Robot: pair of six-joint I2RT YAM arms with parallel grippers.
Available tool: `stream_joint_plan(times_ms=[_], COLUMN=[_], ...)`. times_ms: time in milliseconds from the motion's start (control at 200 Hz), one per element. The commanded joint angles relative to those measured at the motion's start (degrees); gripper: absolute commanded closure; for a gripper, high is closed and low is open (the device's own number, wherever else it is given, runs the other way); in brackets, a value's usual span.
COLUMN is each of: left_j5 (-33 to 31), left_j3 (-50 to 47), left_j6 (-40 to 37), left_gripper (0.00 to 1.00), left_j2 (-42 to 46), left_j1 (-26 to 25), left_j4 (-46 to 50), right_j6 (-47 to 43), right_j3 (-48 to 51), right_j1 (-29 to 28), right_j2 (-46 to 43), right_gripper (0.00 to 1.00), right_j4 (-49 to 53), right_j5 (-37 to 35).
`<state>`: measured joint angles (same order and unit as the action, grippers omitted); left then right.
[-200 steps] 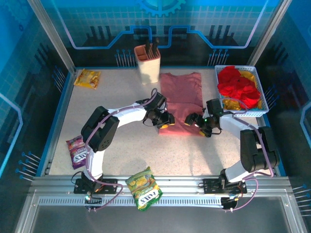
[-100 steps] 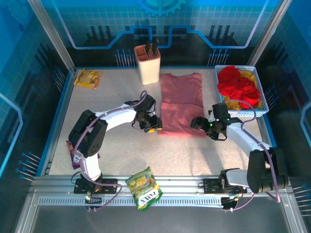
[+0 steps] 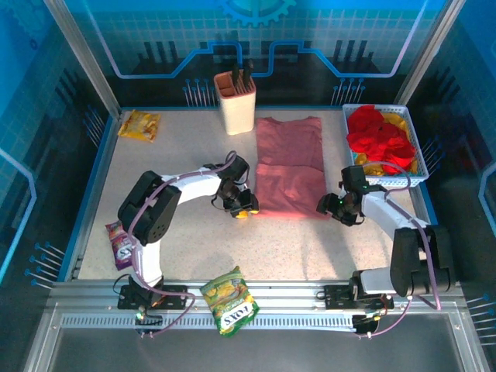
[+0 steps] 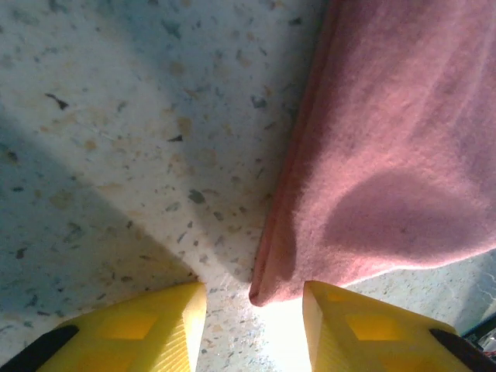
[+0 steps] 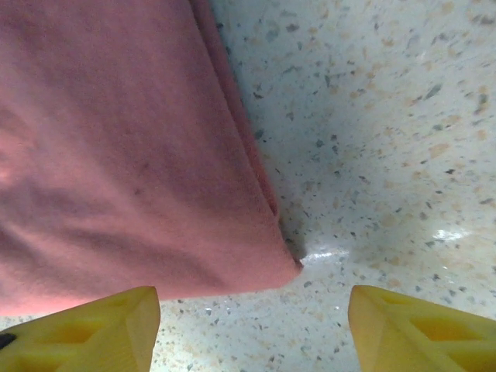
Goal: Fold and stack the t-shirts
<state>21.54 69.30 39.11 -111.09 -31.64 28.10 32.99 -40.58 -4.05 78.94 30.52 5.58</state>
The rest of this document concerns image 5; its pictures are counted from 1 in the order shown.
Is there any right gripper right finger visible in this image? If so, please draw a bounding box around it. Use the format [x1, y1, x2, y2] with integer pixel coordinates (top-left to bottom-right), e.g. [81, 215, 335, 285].
[348, 285, 496, 372]

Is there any pink t-shirt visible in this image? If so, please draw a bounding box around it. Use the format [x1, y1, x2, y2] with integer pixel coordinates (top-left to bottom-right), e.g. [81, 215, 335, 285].
[0, 0, 303, 317]

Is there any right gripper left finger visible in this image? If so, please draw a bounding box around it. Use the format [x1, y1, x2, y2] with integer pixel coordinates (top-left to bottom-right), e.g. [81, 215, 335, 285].
[0, 285, 161, 372]

